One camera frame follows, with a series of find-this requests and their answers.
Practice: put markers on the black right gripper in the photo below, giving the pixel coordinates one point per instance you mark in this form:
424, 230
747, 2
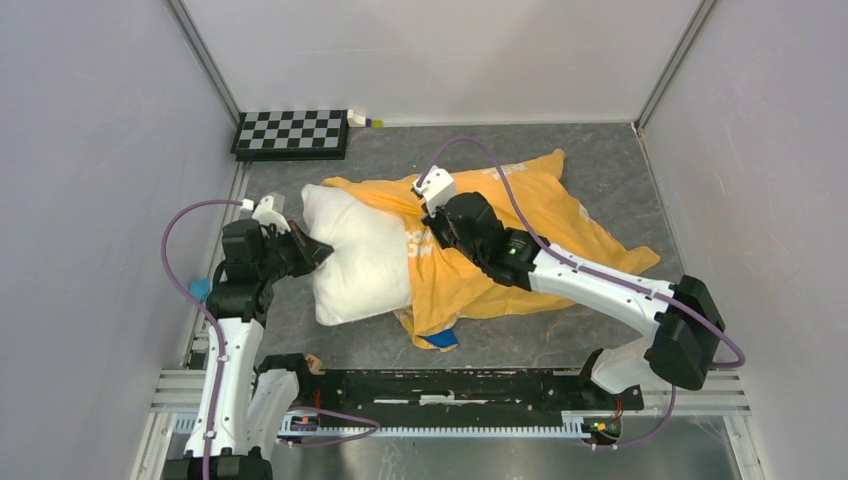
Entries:
435, 226

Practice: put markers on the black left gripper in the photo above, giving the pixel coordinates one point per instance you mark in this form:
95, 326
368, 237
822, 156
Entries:
314, 252

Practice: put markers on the white pillow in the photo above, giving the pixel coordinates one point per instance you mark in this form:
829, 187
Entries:
367, 274

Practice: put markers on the yellow and blue printed pillowcase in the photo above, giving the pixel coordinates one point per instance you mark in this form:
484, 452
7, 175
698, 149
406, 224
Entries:
446, 286

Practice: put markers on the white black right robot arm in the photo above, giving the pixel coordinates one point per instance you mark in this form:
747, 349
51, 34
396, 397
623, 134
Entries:
678, 323

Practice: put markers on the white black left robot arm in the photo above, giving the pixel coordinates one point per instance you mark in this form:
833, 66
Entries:
242, 405

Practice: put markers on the small wooden block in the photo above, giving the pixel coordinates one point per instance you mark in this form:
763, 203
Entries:
315, 365

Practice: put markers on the black white checkerboard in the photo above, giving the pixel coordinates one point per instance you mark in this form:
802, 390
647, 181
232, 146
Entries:
291, 135

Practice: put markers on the small blue clip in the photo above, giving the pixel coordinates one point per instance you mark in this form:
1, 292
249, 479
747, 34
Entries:
200, 289

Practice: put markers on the small white purple bottle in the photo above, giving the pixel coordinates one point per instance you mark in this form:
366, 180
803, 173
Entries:
358, 120

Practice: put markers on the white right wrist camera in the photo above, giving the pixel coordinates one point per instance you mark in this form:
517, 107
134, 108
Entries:
435, 188

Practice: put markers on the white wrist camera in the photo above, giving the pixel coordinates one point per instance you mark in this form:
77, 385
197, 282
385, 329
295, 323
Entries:
435, 188
269, 211

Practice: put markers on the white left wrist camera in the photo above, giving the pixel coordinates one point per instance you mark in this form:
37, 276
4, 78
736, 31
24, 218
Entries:
269, 211

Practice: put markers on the slotted grey cable duct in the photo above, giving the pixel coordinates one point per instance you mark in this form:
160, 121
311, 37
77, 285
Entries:
303, 426

